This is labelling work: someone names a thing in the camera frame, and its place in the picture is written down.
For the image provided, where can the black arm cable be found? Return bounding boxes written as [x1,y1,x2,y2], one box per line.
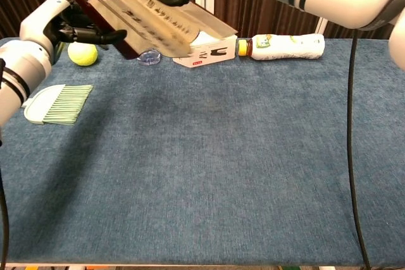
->
[346,28,373,270]
[0,58,10,266]

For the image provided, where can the blue table cloth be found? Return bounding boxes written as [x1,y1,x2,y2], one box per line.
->
[0,37,405,266]

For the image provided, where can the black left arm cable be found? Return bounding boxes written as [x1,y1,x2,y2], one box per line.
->
[0,58,10,266]

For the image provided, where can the yellow-green tennis ball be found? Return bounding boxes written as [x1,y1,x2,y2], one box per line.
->
[67,43,99,67]

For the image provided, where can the paper folding fan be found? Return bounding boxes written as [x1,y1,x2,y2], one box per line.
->
[47,0,239,61]

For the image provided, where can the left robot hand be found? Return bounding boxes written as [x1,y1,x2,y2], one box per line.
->
[19,0,128,63]

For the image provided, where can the tea bottle, white label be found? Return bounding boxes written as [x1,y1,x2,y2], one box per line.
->
[237,33,326,61]

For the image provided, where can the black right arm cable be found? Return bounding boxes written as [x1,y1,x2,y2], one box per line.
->
[346,28,373,270]

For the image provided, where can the clear plastic water bottle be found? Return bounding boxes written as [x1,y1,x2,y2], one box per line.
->
[137,47,163,66]

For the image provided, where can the white brush, green bristles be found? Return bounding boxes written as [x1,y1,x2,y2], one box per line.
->
[23,83,94,126]

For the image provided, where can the white cardboard box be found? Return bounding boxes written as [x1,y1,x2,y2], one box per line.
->
[172,29,237,69]

